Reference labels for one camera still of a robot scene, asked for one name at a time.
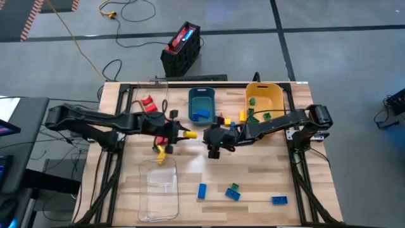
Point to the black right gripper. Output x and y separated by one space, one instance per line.
226 137

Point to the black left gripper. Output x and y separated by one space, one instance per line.
155 125

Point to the small yellow square block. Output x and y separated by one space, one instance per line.
227 122

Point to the wide blue studded block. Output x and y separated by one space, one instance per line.
204 113

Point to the blue rectangular block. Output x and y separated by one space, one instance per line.
232 124
202 191
232 194
279 200

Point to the yellow rectangular block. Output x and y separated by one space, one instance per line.
162 155

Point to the small green square block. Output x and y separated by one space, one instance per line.
250 111
154 149
252 101
234 187
267 116

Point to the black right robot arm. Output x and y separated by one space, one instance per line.
278 122

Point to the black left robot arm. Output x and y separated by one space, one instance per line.
95 118

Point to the teal plastic bin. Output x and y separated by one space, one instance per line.
202 101

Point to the clear plastic bin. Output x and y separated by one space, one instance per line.
158 190
158 95

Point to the long black bar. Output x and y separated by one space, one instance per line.
202 77

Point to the yellow plastic bin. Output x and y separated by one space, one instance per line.
265 95

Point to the black red power station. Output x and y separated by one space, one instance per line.
180 60

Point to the black desk foot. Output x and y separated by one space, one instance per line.
47 182

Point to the grey desk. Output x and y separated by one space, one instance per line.
28 142

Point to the dark monitor screen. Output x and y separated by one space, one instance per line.
8 129

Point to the striped edge floor mat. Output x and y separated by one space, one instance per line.
12 19
60 4

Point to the dark tablet screen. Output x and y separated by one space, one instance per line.
3 171

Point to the black aluminium rig frame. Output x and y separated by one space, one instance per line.
234 85

